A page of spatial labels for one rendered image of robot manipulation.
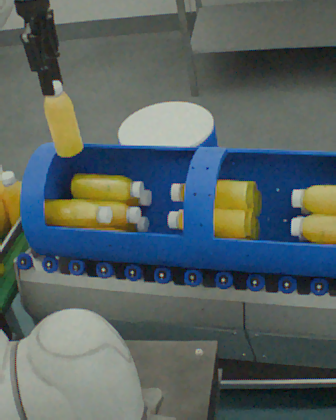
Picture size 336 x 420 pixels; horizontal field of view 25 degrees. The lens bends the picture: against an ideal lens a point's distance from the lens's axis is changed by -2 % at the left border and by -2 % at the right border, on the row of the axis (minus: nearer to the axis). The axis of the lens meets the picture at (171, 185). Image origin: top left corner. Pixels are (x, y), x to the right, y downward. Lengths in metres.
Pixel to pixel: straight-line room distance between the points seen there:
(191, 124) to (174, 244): 0.59
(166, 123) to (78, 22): 3.16
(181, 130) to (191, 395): 0.99
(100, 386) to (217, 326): 0.73
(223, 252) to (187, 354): 0.30
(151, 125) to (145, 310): 0.60
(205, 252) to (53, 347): 0.62
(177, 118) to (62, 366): 1.23
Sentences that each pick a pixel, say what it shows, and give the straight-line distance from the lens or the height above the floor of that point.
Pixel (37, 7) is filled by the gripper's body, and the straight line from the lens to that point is 1.61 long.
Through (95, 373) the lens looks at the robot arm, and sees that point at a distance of 1.17.
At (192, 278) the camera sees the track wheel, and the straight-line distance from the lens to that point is 1.80.
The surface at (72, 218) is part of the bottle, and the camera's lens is 1.83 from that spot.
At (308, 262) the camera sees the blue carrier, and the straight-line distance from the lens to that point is 1.65.
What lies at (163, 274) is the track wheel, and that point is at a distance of 1.82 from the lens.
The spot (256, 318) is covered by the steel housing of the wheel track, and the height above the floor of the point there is 0.87.
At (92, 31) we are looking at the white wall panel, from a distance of 5.31.
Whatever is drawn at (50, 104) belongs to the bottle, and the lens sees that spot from 1.72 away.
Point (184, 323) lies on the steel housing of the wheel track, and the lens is 1.88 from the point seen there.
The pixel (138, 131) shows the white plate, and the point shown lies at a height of 1.04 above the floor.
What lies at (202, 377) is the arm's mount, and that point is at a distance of 1.42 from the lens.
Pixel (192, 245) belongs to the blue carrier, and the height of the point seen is 1.10.
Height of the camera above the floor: 2.20
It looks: 36 degrees down
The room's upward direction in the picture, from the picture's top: 11 degrees counter-clockwise
